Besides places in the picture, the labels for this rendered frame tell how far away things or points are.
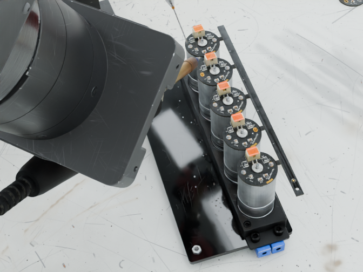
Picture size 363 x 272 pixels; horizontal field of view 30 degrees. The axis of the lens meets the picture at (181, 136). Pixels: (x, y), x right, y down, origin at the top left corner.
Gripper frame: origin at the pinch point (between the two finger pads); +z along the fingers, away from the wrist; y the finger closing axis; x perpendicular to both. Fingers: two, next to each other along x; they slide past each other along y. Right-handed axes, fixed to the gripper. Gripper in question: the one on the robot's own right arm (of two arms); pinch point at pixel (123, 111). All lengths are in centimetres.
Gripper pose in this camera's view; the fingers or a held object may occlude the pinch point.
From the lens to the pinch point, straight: 37.2
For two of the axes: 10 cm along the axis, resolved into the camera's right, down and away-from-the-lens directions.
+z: 2.9, 1.5, 9.5
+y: -8.8, -3.5, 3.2
